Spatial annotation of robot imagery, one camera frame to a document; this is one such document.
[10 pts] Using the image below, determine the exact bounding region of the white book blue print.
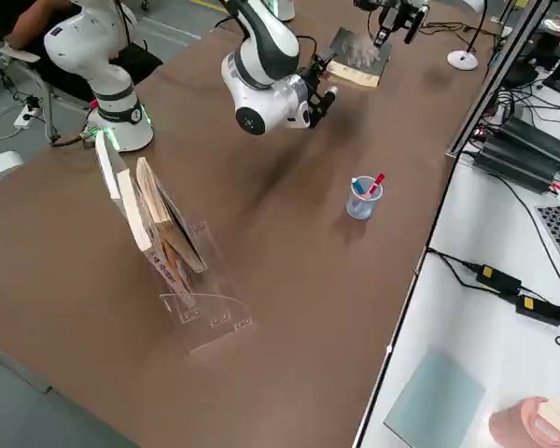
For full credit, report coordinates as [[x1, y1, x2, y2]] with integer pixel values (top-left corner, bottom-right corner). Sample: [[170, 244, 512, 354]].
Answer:
[[115, 168, 193, 305]]

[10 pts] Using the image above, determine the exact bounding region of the person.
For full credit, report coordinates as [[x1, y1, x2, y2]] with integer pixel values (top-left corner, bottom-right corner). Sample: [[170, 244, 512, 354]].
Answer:
[[0, 0, 165, 103]]

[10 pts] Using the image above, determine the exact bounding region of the aluminium frame post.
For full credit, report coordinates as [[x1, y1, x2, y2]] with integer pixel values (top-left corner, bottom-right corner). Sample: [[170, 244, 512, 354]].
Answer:
[[444, 0, 551, 161]]

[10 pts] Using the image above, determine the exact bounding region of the black power adapter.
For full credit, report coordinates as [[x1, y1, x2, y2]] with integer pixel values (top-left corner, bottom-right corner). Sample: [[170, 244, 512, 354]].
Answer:
[[514, 293, 560, 327], [474, 262, 524, 296]]

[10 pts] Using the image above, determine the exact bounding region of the thin white book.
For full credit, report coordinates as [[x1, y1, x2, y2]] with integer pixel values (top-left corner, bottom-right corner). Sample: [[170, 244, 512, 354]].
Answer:
[[94, 132, 128, 212]]

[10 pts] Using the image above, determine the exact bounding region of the office chair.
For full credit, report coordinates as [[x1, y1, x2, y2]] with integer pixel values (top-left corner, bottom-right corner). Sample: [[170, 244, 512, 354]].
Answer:
[[0, 40, 97, 147]]

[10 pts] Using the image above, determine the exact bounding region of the black power supply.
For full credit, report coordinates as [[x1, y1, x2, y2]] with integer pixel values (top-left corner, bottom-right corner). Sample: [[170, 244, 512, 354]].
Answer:
[[472, 116, 560, 195]]

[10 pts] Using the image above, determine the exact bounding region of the white power strip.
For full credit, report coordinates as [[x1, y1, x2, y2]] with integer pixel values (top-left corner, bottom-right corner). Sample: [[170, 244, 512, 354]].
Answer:
[[12, 103, 44, 128]]

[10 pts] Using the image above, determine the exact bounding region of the clear plastic pen cup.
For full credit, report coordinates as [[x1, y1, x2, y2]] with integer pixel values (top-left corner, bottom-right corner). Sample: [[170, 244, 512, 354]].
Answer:
[[345, 175, 386, 221]]

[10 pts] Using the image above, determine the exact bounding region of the clear acrylic storage rack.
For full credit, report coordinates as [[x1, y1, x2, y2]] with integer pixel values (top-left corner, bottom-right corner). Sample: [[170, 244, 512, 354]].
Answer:
[[134, 217, 257, 357]]

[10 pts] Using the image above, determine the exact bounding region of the pale blue glass plate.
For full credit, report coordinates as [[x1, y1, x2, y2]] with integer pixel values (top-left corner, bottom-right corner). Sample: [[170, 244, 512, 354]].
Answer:
[[382, 345, 488, 445]]

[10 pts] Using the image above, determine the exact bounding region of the dark book with hand cover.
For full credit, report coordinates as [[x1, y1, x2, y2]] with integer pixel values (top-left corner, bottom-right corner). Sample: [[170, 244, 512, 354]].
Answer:
[[325, 26, 394, 91]]

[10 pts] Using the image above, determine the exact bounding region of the brown cover book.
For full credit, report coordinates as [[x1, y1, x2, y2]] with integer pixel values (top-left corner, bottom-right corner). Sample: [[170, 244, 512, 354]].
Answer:
[[134, 157, 208, 275]]

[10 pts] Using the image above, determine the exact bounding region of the white control box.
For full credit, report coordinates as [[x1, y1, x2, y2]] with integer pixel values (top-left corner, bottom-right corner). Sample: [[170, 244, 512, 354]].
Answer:
[[0, 150, 25, 189]]

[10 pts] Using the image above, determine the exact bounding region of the white desk lamp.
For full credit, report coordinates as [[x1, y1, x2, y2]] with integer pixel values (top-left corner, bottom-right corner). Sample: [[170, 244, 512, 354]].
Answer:
[[446, 0, 492, 72]]

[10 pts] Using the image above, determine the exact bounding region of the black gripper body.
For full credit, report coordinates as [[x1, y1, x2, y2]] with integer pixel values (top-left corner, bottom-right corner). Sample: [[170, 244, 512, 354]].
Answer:
[[375, 0, 431, 11], [305, 64, 327, 130]]

